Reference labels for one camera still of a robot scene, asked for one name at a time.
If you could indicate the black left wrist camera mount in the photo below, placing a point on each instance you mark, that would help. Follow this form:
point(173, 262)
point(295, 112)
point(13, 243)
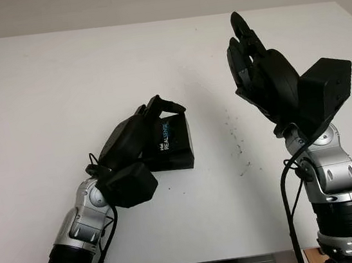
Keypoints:
point(131, 186)

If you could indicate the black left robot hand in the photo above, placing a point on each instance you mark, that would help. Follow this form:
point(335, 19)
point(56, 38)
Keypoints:
point(125, 141)

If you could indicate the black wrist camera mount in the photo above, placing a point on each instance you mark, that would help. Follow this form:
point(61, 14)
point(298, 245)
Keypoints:
point(131, 186)
point(326, 92)

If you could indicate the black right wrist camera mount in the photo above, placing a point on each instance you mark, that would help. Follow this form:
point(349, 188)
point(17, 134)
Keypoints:
point(326, 92)

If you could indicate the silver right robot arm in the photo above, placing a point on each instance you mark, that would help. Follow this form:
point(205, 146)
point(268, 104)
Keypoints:
point(335, 182)

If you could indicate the black RealSense box lid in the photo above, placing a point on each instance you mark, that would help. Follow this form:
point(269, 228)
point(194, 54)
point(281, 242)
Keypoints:
point(178, 137)

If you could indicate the black camera box base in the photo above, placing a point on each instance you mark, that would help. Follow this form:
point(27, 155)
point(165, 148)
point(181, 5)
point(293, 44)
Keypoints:
point(180, 167)

